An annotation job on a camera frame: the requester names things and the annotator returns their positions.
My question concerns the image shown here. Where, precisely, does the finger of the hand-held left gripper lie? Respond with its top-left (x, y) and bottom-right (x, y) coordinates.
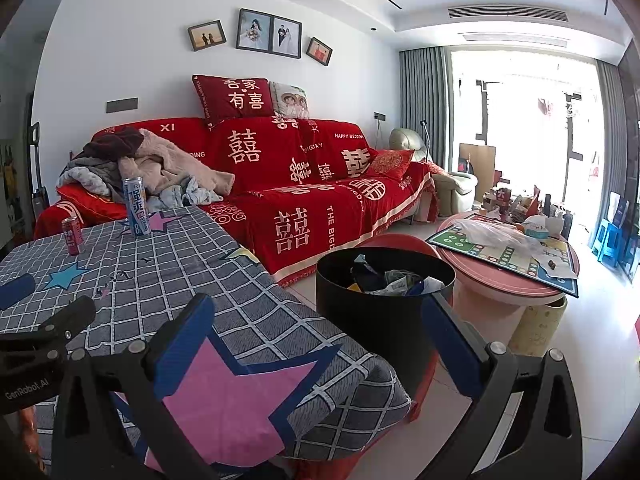
top-left (0, 275), bottom-right (37, 312)
top-left (0, 295), bottom-right (97, 350)

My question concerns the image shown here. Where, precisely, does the bouquet wedding photo frame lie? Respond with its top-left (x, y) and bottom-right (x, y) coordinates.
top-left (236, 8), bottom-right (274, 54)

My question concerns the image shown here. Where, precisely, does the cardboard box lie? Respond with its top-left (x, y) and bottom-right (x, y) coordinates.
top-left (459, 142), bottom-right (497, 191)

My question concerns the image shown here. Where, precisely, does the couple wedding photo frame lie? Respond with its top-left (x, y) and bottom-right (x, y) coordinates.
top-left (270, 15), bottom-right (303, 60)

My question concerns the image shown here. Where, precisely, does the small red photo frame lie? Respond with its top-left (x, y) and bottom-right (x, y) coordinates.
top-left (306, 37), bottom-right (334, 67)

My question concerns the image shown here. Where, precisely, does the beige leather armchair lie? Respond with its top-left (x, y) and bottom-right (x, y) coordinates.
top-left (389, 127), bottom-right (479, 217)

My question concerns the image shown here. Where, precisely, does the red gold-trim quilt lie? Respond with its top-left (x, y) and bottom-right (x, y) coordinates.
top-left (56, 185), bottom-right (134, 229)

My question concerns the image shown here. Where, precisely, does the beige fleece blanket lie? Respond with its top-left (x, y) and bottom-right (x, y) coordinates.
top-left (117, 129), bottom-right (236, 196)

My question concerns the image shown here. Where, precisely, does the red pillow with white characters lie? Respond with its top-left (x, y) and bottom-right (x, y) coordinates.
top-left (192, 75), bottom-right (276, 129)

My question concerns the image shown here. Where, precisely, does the ceiling air vent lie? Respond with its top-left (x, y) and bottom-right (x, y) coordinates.
top-left (447, 6), bottom-right (570, 24)

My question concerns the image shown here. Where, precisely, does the grey curtain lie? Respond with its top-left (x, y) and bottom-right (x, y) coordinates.
top-left (596, 60), bottom-right (632, 222)
top-left (398, 46), bottom-right (454, 164)

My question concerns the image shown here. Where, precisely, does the pile of blankets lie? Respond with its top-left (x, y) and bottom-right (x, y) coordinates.
top-left (57, 157), bottom-right (224, 214)

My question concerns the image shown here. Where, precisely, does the clutter of small boxes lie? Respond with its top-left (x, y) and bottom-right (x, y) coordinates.
top-left (480, 185), bottom-right (577, 241)

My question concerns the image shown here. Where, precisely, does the beige cylinder stool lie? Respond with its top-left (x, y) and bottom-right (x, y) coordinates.
top-left (507, 295), bottom-right (570, 359)

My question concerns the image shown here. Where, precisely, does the dark maroon garment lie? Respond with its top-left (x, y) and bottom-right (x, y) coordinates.
top-left (82, 127), bottom-right (146, 164)

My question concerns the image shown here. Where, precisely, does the pink round coffee table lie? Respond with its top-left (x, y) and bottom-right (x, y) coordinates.
top-left (434, 212), bottom-right (582, 357)

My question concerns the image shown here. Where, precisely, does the board game mat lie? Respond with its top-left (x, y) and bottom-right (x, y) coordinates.
top-left (426, 212), bottom-right (581, 297)

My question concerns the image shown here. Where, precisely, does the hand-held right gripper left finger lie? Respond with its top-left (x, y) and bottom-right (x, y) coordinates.
top-left (50, 292), bottom-right (217, 480)

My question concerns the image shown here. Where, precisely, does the grey checked tablecloth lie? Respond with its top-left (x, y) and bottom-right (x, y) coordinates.
top-left (0, 205), bottom-right (414, 467)

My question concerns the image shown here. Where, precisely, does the sunset photo frame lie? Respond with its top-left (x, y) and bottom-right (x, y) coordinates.
top-left (188, 20), bottom-right (227, 52)

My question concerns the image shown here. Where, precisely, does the black round bin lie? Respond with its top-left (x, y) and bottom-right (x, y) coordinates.
top-left (315, 246), bottom-right (457, 389)

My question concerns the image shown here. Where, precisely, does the upright vacuum cleaner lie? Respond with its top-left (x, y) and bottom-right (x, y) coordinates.
top-left (27, 122), bottom-right (51, 212)

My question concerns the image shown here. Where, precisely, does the tall blue white can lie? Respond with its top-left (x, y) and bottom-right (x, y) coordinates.
top-left (122, 176), bottom-right (153, 238)

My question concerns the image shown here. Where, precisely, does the white paper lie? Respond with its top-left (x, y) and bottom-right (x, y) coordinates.
top-left (372, 270), bottom-right (446, 297)

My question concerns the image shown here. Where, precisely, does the blue plastic stool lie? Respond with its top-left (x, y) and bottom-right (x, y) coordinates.
top-left (592, 217), bottom-right (629, 269)

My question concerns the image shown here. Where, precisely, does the floor lamp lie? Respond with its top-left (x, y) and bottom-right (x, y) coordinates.
top-left (420, 119), bottom-right (437, 162)

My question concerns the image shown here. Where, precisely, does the red embroidered cushion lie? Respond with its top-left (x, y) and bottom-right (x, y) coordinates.
top-left (367, 148), bottom-right (416, 181)

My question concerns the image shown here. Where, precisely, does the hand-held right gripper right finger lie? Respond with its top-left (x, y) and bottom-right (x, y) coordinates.
top-left (422, 290), bottom-right (583, 480)

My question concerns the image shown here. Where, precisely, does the small red can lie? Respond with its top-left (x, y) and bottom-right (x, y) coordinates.
top-left (61, 216), bottom-right (84, 256)

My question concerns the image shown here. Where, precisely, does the red covered sofa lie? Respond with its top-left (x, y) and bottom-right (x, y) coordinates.
top-left (32, 117), bottom-right (442, 289)

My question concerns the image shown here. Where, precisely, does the white plastic bag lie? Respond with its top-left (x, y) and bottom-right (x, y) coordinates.
top-left (452, 218), bottom-right (551, 261)

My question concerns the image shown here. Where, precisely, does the photo print pillow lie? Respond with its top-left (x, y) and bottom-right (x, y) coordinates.
top-left (269, 81), bottom-right (311, 120)

